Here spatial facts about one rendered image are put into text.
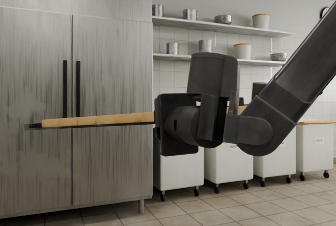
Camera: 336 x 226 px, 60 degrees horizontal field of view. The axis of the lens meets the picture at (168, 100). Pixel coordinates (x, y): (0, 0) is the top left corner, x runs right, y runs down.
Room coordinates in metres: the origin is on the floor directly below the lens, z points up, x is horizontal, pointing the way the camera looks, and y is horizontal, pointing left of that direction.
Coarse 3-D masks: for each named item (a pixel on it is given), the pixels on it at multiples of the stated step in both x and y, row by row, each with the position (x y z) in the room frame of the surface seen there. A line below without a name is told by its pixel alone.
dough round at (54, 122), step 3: (42, 120) 0.71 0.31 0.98; (45, 120) 0.70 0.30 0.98; (48, 120) 0.70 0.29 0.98; (51, 120) 0.70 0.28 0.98; (54, 120) 0.71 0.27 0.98; (57, 120) 0.71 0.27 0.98; (42, 123) 0.71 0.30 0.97; (45, 123) 0.70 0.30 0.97; (48, 123) 0.70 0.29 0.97; (51, 123) 0.70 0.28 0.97; (54, 123) 0.71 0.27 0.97; (57, 123) 0.71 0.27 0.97; (42, 126) 0.71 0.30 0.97; (45, 126) 0.70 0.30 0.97; (48, 126) 0.70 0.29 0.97; (51, 126) 0.70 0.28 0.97; (54, 126) 0.71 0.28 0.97; (57, 126) 0.71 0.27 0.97
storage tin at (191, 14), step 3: (186, 9) 3.51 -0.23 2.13; (189, 9) 3.49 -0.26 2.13; (192, 9) 3.50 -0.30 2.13; (195, 9) 3.52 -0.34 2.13; (183, 12) 3.55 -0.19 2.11; (186, 12) 3.51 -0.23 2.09; (189, 12) 3.50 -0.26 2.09; (192, 12) 3.50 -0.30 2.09; (195, 12) 3.52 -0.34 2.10; (183, 15) 3.55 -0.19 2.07; (186, 15) 3.51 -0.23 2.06; (189, 15) 3.50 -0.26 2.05; (192, 15) 3.50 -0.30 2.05; (195, 15) 3.52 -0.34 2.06; (183, 18) 3.55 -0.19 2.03; (186, 18) 3.51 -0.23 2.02; (189, 18) 3.50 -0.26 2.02; (192, 18) 3.50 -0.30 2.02; (195, 18) 3.52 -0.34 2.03
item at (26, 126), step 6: (24, 126) 0.70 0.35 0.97; (30, 126) 0.72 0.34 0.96; (36, 126) 0.73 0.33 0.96; (66, 126) 0.65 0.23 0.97; (72, 126) 0.64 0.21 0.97; (78, 126) 0.63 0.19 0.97; (84, 126) 0.63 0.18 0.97; (90, 126) 0.62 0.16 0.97; (96, 126) 0.61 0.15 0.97; (102, 126) 0.61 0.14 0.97
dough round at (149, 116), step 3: (141, 114) 0.60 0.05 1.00; (144, 114) 0.59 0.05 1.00; (147, 114) 0.59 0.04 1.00; (150, 114) 0.58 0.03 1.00; (153, 114) 0.58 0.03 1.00; (141, 117) 0.60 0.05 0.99; (144, 117) 0.59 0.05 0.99; (147, 117) 0.59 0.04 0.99; (150, 117) 0.58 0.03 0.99; (153, 117) 0.58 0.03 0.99; (141, 120) 0.60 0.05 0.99; (144, 120) 0.59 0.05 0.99; (147, 120) 0.59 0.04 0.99; (150, 120) 0.58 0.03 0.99; (153, 120) 0.58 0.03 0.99
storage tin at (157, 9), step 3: (153, 6) 3.36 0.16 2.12; (156, 6) 3.35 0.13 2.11; (159, 6) 3.35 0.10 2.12; (162, 6) 3.38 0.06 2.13; (153, 9) 3.36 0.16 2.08; (156, 9) 3.35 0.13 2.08; (159, 9) 3.35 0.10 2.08; (162, 9) 3.38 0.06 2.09; (153, 12) 3.36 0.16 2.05; (156, 12) 3.35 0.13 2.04; (159, 12) 3.35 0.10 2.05; (162, 12) 3.38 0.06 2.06; (153, 15) 3.36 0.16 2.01; (156, 15) 3.35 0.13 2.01; (159, 15) 3.35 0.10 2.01; (162, 15) 3.38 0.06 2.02
